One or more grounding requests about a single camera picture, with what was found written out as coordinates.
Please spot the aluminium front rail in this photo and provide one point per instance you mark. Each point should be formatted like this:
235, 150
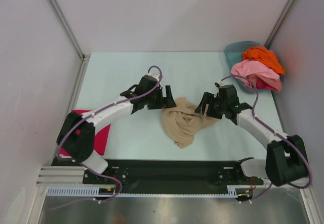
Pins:
78, 176

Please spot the left aluminium frame post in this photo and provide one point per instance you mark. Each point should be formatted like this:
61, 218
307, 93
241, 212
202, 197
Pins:
66, 27

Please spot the pink t shirt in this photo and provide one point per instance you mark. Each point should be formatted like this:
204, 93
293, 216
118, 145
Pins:
250, 70

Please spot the folded magenta t shirt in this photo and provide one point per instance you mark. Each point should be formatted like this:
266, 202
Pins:
100, 141

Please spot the aluminium frame post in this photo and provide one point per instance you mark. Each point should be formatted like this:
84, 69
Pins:
280, 20
66, 27

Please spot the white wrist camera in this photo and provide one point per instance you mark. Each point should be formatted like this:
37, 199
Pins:
219, 84
157, 76

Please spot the white slotted cable duct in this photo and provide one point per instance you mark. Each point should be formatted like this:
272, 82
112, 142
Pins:
91, 192

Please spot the right aluminium frame post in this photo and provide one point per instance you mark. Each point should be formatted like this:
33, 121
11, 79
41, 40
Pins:
280, 20

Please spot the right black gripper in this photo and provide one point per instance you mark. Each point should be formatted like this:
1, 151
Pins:
206, 99

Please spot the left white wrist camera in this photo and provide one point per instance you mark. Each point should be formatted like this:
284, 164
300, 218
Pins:
157, 76

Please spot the magenta t shirt in basket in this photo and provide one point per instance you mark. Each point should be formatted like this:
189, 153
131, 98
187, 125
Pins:
260, 84

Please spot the orange t shirt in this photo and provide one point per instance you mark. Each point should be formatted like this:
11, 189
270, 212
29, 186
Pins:
265, 56

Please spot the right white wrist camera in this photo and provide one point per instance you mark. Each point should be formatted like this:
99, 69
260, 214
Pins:
219, 84

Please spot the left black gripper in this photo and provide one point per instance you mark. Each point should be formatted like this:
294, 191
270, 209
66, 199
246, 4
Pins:
163, 104

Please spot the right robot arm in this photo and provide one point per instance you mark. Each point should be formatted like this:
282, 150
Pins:
286, 158

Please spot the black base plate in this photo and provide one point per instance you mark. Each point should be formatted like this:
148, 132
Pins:
178, 177

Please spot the teal plastic basket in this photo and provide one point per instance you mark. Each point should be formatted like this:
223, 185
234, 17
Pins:
233, 55

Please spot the beige t shirt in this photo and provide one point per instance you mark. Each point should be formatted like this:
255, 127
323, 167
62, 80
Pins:
181, 123

